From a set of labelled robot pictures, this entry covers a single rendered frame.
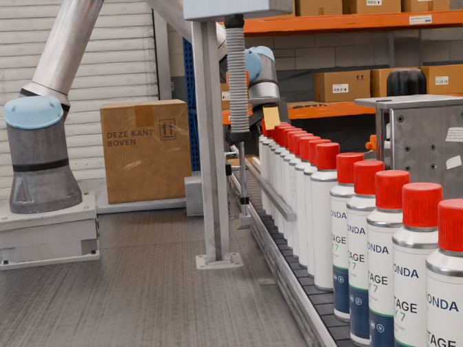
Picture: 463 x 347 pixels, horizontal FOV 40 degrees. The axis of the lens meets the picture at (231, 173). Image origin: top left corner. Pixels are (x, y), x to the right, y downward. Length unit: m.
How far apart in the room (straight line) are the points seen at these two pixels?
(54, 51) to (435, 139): 0.95
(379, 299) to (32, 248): 0.85
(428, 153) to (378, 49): 5.52
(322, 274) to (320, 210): 0.09
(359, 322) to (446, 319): 0.24
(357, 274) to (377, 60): 5.64
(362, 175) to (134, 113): 1.15
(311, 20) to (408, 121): 4.40
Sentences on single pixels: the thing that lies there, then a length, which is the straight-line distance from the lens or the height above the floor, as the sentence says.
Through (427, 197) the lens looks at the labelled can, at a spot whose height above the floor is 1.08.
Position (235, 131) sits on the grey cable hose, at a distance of 1.06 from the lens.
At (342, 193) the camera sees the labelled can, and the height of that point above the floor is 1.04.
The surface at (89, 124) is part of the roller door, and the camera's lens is 5.57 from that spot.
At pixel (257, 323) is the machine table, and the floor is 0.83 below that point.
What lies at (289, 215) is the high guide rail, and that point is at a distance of 1.02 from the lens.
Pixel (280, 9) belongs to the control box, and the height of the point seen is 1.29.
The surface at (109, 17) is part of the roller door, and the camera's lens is 5.59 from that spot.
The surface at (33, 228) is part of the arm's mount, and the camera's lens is 1.32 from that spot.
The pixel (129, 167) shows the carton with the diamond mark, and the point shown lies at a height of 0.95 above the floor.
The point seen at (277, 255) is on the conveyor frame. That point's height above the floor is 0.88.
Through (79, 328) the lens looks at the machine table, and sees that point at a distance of 0.98.
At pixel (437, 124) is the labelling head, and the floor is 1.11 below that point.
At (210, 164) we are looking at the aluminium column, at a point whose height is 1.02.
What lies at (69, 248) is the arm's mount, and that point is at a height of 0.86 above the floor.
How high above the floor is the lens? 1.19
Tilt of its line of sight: 9 degrees down
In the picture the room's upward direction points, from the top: 3 degrees counter-clockwise
